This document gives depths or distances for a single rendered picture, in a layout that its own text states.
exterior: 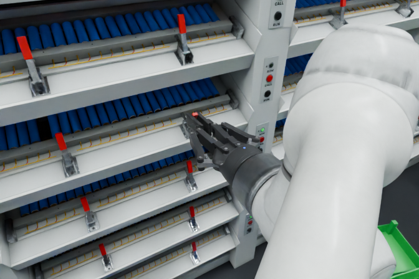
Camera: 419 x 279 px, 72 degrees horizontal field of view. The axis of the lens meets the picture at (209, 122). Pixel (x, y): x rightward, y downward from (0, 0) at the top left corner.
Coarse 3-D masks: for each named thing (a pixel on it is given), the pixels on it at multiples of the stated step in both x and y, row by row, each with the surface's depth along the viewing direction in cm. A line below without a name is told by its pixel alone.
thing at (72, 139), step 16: (224, 96) 76; (160, 112) 69; (176, 112) 70; (192, 112) 73; (96, 128) 64; (112, 128) 65; (128, 128) 67; (32, 144) 59; (48, 144) 60; (80, 144) 62; (96, 144) 63; (0, 160) 57; (16, 160) 59
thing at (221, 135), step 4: (212, 124) 59; (216, 124) 59; (216, 128) 57; (220, 128) 57; (216, 132) 57; (220, 132) 56; (224, 132) 56; (216, 136) 58; (220, 136) 56; (224, 136) 55; (228, 136) 54; (232, 136) 53; (220, 140) 57; (224, 140) 55; (228, 140) 53; (232, 140) 52; (236, 140) 52; (232, 144) 52; (236, 144) 50; (240, 144) 50
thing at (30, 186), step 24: (240, 96) 75; (168, 120) 71; (216, 120) 74; (240, 120) 75; (120, 144) 65; (144, 144) 66; (168, 144) 67; (0, 168) 58; (48, 168) 59; (96, 168) 61; (120, 168) 64; (0, 192) 55; (24, 192) 56; (48, 192) 59
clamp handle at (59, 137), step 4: (60, 132) 56; (56, 136) 56; (60, 136) 56; (60, 140) 56; (60, 144) 56; (64, 144) 57; (60, 148) 57; (64, 148) 57; (64, 152) 57; (64, 156) 58; (68, 156) 58; (68, 160) 58; (68, 164) 58
